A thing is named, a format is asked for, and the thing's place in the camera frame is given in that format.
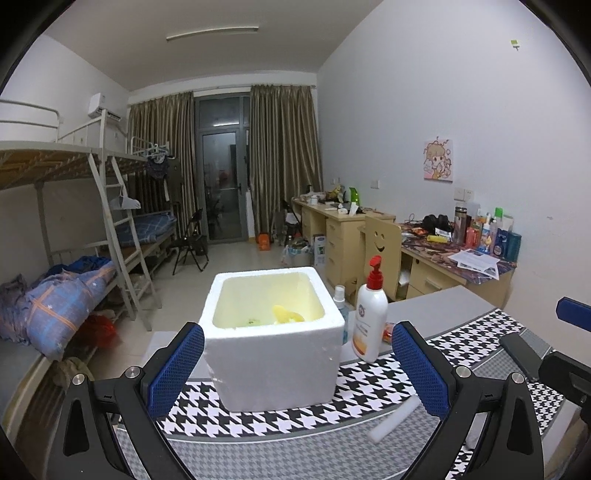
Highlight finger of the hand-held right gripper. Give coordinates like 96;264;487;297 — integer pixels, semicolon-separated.
556;298;591;333
501;333;555;382

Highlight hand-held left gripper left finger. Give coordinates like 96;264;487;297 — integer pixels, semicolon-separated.
58;322;206;480

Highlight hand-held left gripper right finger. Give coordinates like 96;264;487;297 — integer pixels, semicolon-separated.
390;320;546;480

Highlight white foam box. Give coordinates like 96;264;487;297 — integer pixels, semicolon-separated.
198;266;348;413

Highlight black white houndstooth mat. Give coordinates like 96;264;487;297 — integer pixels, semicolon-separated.
154;308;580;480

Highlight white foam strip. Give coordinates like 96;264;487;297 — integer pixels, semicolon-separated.
369;396;419;444

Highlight white lotion pump bottle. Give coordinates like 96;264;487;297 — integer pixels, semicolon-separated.
352;255;389;364

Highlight red plastic bag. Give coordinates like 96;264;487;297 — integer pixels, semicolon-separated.
83;314;118;356

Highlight wooden desk with printed mat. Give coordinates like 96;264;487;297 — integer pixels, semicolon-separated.
399;224;515;308

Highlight olive cloth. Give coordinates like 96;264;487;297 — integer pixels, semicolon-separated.
51;357;95;388

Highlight white paper sheets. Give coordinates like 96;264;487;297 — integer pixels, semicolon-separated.
448;249;502;280

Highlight small clear spray bottle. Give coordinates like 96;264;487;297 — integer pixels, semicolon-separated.
332;285;348;344

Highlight row of toiletry bottles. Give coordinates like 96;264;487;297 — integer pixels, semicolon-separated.
452;202;523;259

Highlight wooden smiley face chair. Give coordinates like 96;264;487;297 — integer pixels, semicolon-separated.
358;213;402;303

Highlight black folding chair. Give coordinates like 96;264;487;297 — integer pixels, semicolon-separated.
172;209;209;276

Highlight metal bunk bed with hangers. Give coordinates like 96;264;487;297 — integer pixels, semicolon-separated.
127;136;181;278

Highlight blue checked quilt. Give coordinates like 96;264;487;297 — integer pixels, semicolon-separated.
0;263;116;361

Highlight grey woven mat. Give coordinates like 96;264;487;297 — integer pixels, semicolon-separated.
111;332;568;480

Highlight blue checked mattress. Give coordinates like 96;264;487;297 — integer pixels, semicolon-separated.
115;213;177;245

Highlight white bunk bed ladder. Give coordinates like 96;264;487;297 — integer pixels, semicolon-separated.
88;154;162;330

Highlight wooden desk with drawers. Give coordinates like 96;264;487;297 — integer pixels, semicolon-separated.
293;196;397;284

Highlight cluttered floor basket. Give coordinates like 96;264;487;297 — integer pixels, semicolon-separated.
283;244;315;268

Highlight glass balcony door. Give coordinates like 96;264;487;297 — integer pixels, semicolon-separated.
194;95;252;241

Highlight dark hanging clothes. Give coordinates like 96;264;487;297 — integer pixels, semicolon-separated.
145;154;169;181

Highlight brown curtain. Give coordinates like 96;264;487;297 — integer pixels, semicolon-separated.
128;91;199;241
249;84;324;238

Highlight white metal bunk bed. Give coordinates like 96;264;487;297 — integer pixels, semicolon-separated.
0;99;162;416

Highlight white air conditioner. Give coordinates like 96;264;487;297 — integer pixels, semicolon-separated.
88;93;123;121

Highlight ceiling tube light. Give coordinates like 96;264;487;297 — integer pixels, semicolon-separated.
166;24;259;42

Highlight cartoon wall poster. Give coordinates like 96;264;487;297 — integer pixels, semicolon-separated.
422;137;454;183

